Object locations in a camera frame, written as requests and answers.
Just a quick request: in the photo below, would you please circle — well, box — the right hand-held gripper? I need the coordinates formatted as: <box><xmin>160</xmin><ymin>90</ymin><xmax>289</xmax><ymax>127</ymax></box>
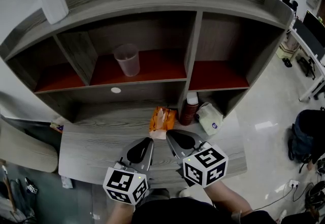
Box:
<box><xmin>166</xmin><ymin>130</ymin><xmax>229</xmax><ymax>188</ymax></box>

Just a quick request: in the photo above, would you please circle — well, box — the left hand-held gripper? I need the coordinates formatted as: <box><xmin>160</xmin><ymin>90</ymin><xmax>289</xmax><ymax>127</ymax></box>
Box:
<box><xmin>103</xmin><ymin>137</ymin><xmax>155</xmax><ymax>205</ymax></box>

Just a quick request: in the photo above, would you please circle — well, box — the translucent plastic cup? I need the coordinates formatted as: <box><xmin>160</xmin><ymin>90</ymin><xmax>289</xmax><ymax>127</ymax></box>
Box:
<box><xmin>113</xmin><ymin>43</ymin><xmax>140</xmax><ymax>77</ymax></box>

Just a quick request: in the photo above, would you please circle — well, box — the grey wooden desk hutch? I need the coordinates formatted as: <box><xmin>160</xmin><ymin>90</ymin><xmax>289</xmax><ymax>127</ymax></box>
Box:
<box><xmin>0</xmin><ymin>0</ymin><xmax>295</xmax><ymax>123</ymax></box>

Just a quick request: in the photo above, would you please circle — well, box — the person's left forearm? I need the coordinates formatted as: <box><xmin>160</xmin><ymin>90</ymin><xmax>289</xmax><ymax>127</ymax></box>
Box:
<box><xmin>106</xmin><ymin>201</ymin><xmax>135</xmax><ymax>224</ymax></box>

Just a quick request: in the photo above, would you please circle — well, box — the person's right forearm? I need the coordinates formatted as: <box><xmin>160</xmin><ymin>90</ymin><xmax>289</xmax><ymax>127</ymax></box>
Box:
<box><xmin>203</xmin><ymin>180</ymin><xmax>254</xmax><ymax>218</ymax></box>

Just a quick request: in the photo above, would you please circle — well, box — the grey desk with drawers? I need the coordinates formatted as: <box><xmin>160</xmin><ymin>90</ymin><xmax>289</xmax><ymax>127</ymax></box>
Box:
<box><xmin>58</xmin><ymin>102</ymin><xmax>248</xmax><ymax>189</ymax></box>

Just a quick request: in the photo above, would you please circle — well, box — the white office desk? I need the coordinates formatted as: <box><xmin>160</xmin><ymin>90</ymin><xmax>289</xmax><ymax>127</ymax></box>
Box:
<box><xmin>289</xmin><ymin>28</ymin><xmax>325</xmax><ymax>102</ymax></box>

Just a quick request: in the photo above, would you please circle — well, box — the orange tissue pack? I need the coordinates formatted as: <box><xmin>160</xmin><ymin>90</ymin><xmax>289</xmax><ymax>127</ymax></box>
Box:
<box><xmin>149</xmin><ymin>106</ymin><xmax>178</xmax><ymax>140</ymax></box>

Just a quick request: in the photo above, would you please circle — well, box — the brown bottle with white cap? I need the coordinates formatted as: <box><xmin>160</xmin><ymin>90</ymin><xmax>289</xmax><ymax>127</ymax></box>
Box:
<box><xmin>179</xmin><ymin>91</ymin><xmax>200</xmax><ymax>126</ymax></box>

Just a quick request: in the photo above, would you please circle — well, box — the white tissue pack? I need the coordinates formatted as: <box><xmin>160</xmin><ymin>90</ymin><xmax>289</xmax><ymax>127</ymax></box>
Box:
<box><xmin>196</xmin><ymin>102</ymin><xmax>224</xmax><ymax>136</ymax></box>

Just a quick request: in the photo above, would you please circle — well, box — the person's black shirt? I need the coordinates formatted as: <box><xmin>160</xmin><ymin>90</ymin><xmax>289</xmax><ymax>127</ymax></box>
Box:
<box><xmin>132</xmin><ymin>197</ymin><xmax>280</xmax><ymax>224</ymax></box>

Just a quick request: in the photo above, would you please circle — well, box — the white paper packet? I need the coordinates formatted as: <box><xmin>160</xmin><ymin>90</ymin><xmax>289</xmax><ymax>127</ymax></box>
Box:
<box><xmin>60</xmin><ymin>176</ymin><xmax>74</xmax><ymax>190</ymax></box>

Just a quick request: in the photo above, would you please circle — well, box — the small box of colourful items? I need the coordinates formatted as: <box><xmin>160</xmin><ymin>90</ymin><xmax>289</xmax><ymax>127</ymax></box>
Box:
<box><xmin>49</xmin><ymin>120</ymin><xmax>64</xmax><ymax>134</ymax></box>

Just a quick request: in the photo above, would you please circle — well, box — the small black white patterned block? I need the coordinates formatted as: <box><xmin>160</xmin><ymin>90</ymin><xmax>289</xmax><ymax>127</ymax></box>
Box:
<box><xmin>24</xmin><ymin>177</ymin><xmax>38</xmax><ymax>195</ymax></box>

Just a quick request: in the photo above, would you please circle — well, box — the white round side table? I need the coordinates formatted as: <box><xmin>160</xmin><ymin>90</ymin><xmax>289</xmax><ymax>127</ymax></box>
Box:
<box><xmin>0</xmin><ymin>118</ymin><xmax>59</xmax><ymax>173</ymax></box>

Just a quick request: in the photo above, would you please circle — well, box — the dark blue backpack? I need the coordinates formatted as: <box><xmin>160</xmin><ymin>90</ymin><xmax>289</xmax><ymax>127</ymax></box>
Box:
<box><xmin>287</xmin><ymin>109</ymin><xmax>325</xmax><ymax>165</ymax></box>

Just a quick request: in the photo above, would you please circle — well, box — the pale yellow storage box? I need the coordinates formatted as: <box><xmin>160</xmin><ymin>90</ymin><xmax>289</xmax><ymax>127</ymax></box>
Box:
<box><xmin>276</xmin><ymin>41</ymin><xmax>301</xmax><ymax>60</ymax></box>

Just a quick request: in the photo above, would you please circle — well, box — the black equipment stand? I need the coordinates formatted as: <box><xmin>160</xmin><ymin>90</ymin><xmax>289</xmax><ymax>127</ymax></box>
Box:
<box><xmin>297</xmin><ymin>56</ymin><xmax>317</xmax><ymax>80</ymax></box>

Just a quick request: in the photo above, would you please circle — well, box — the white ceramic vase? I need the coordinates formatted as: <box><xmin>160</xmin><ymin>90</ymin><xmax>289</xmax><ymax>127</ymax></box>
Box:
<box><xmin>38</xmin><ymin>0</ymin><xmax>70</xmax><ymax>25</ymax></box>

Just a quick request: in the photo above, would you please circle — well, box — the black cable coil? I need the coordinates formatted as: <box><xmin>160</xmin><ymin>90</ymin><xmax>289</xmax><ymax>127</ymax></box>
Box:
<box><xmin>304</xmin><ymin>182</ymin><xmax>325</xmax><ymax>211</ymax></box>

